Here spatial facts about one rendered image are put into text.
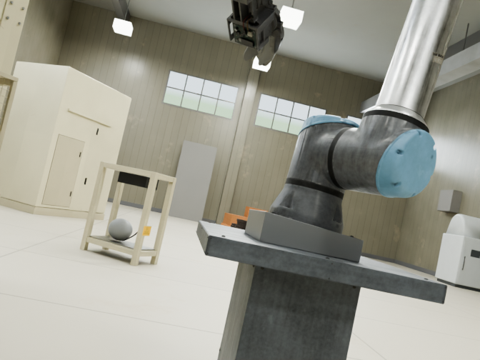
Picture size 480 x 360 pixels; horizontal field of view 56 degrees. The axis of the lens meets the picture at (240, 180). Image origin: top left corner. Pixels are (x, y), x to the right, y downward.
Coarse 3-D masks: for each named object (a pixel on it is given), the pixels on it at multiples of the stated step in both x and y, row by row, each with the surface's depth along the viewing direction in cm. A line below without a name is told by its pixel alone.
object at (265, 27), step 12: (240, 0) 80; (252, 0) 81; (264, 0) 85; (240, 12) 83; (252, 12) 83; (264, 12) 86; (276, 12) 87; (228, 24) 87; (240, 24) 85; (252, 24) 85; (264, 24) 85; (276, 24) 89; (240, 36) 88; (252, 36) 86; (264, 36) 87; (252, 48) 88
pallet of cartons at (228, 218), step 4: (248, 208) 1247; (252, 208) 1240; (244, 212) 1273; (248, 212) 1237; (224, 216) 1249; (228, 216) 1207; (232, 216) 1182; (236, 216) 1186; (240, 216) 1190; (244, 216) 1253; (224, 220) 1239; (228, 220) 1200; (232, 220) 1183; (224, 224) 1218; (228, 224) 1193
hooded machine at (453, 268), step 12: (456, 216) 1003; (468, 216) 990; (456, 228) 993; (468, 228) 973; (444, 240) 1020; (456, 240) 977; (468, 240) 958; (444, 252) 1010; (456, 252) 967; (468, 252) 956; (444, 264) 1000; (456, 264) 958; (468, 264) 956; (444, 276) 990; (456, 276) 952; (468, 276) 955; (468, 288) 959
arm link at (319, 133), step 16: (304, 128) 113; (320, 128) 109; (336, 128) 108; (304, 144) 111; (320, 144) 107; (304, 160) 110; (320, 160) 106; (288, 176) 114; (304, 176) 109; (320, 176) 108
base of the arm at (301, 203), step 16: (288, 192) 110; (304, 192) 108; (320, 192) 107; (336, 192) 109; (272, 208) 112; (288, 208) 107; (304, 208) 106; (320, 208) 106; (336, 208) 109; (320, 224) 105; (336, 224) 107
